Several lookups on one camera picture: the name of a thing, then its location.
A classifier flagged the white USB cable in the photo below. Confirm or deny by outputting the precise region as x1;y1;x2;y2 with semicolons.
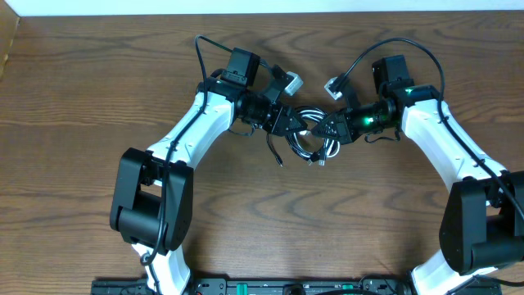
294;107;341;166

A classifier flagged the black USB cable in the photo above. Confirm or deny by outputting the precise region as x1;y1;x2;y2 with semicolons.
265;105;328;168

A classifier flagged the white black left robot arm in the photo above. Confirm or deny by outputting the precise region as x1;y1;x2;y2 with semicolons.
110;48;306;294

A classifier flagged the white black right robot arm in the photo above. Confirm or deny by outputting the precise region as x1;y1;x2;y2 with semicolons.
313;55;523;294

